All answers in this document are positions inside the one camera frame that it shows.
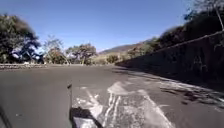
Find group of bare-topped trees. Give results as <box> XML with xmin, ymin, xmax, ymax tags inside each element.
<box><xmin>43</xmin><ymin>35</ymin><xmax>98</xmax><ymax>66</ymax></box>

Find long stone wall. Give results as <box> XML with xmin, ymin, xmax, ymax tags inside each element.
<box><xmin>114</xmin><ymin>30</ymin><xmax>224</xmax><ymax>89</ymax></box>

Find brown hill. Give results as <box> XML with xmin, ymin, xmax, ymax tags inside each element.
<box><xmin>98</xmin><ymin>39</ymin><xmax>151</xmax><ymax>56</ymax></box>

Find large dark trees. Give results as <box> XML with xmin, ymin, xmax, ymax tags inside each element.
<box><xmin>0</xmin><ymin>13</ymin><xmax>44</xmax><ymax>65</ymax></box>

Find row of trees above wall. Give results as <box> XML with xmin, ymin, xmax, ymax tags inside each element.
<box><xmin>126</xmin><ymin>0</ymin><xmax>224</xmax><ymax>58</ymax></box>

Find grey asphalt road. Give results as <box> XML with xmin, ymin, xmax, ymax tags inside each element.
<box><xmin>0</xmin><ymin>63</ymin><xmax>224</xmax><ymax>128</ymax></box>

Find white painted road marking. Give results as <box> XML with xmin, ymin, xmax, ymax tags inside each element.
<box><xmin>71</xmin><ymin>79</ymin><xmax>176</xmax><ymax>128</ymax></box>

